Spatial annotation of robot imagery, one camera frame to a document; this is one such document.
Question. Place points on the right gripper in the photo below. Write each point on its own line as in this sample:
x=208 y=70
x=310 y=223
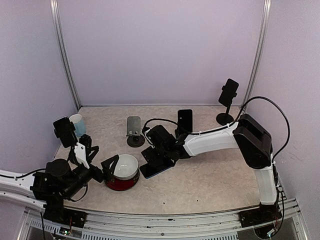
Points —
x=154 y=158

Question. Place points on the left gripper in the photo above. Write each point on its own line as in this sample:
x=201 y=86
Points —
x=106 y=174

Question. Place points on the round-base plate phone stand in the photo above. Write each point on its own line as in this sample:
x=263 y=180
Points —
x=135 y=139

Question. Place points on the black folding phone stand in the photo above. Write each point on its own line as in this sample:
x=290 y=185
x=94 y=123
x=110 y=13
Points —
x=178 y=131

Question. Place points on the silver-edged black smartphone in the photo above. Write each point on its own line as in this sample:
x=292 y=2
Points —
x=63 y=130

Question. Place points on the blue-edged black smartphone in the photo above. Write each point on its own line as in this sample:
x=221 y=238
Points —
x=185 y=120

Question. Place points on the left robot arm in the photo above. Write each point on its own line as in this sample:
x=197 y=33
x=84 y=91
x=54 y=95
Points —
x=62 y=179

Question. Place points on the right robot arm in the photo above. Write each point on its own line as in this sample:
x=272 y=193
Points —
x=244 y=134

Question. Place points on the white ceramic bowl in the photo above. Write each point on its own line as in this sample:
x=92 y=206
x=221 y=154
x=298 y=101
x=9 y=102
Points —
x=126 y=167

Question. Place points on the red floral plate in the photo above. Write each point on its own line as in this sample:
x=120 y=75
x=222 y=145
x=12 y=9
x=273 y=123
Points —
x=122 y=185

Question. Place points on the light blue mug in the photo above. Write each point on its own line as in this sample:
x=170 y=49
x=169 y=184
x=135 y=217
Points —
x=79 y=124

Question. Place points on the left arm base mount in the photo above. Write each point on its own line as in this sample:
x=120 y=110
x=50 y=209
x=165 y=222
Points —
x=55 y=211

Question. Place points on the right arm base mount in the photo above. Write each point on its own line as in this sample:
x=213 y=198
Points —
x=262 y=214

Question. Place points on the right aluminium frame post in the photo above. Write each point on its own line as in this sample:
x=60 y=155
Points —
x=267 y=4

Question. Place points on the aluminium frame post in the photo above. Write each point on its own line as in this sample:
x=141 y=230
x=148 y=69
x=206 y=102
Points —
x=267 y=4
x=54 y=6

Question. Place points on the left aluminium frame post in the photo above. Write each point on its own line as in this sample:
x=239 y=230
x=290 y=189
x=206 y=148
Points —
x=54 y=6

